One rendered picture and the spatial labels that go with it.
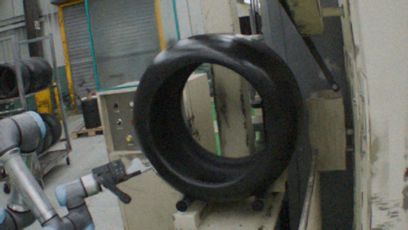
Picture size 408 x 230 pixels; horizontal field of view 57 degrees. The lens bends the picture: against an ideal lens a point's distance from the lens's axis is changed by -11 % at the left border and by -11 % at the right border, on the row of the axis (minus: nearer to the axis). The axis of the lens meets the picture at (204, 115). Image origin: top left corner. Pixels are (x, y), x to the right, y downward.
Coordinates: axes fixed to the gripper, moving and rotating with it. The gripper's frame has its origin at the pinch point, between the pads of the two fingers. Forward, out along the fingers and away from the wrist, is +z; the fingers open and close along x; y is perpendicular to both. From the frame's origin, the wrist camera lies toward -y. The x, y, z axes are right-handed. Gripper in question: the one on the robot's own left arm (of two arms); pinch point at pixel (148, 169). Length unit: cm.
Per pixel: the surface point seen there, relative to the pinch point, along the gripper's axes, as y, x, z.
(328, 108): -4, -19, 68
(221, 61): 22.4, -31.7, 27.8
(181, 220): -21.6, 0.7, 4.0
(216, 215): -25.9, 6.6, 18.8
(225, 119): 8.3, 12.0, 40.0
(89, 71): 320, 918, 114
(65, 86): 313, 951, 39
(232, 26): 41, -5, 51
